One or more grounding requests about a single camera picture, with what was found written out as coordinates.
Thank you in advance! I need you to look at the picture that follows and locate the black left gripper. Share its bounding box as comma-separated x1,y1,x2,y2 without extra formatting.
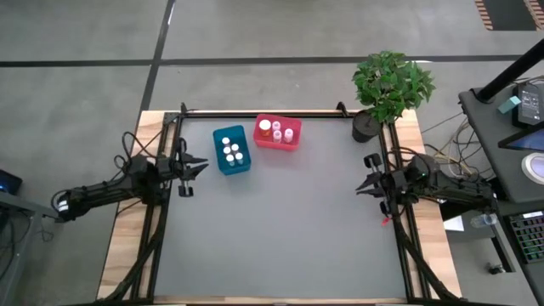
160,138,209,197

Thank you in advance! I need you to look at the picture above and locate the green leafy plant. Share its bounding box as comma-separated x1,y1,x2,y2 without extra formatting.
351,49,437,125

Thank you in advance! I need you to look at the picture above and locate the black metal rig frame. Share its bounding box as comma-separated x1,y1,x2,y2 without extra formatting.
96,101,464,306

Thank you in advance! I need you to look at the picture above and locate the black plant pot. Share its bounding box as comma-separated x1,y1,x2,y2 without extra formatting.
351,109,386,144

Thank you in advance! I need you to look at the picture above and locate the blue-lit device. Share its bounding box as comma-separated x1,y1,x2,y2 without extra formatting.
0,168,23,196

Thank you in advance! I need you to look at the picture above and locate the black power brick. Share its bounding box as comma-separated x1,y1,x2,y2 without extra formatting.
512,82,544,129

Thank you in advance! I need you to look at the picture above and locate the black pole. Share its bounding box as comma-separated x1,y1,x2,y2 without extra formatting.
474,38,544,104

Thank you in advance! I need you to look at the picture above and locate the red plastic bin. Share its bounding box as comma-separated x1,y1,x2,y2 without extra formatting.
252,113,303,152

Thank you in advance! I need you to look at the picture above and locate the dark grey side desk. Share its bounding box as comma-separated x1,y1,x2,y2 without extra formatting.
439,76,544,306

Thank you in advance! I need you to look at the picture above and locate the brown striped floor mat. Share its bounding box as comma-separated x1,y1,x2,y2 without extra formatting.
474,0,544,31

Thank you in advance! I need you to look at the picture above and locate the keyboard with coloured keys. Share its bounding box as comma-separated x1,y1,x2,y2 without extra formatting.
508,211,544,265

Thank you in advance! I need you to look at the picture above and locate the small teal box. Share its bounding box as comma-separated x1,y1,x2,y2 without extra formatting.
497,95,522,115

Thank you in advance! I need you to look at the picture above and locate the round white disc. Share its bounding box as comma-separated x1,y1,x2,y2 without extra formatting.
521,152,544,185

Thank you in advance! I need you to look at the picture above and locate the tablet with blue screen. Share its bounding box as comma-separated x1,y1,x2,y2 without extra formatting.
498,127,544,153

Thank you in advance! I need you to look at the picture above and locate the tangled cable bundle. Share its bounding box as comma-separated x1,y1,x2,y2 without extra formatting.
420,110,496,182

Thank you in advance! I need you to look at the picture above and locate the white paper sheet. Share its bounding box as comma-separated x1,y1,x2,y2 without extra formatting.
444,215,466,233

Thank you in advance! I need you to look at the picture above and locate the blue plastic bin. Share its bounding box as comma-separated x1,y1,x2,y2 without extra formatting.
212,124,252,177

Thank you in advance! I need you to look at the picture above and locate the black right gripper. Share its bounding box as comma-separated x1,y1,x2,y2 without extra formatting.
355,153,400,216

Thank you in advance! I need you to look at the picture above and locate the grey side table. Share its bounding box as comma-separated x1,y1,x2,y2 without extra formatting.
0,190,69,306

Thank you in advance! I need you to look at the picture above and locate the clear plastic water bottle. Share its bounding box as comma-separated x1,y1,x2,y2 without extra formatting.
469,212,498,229

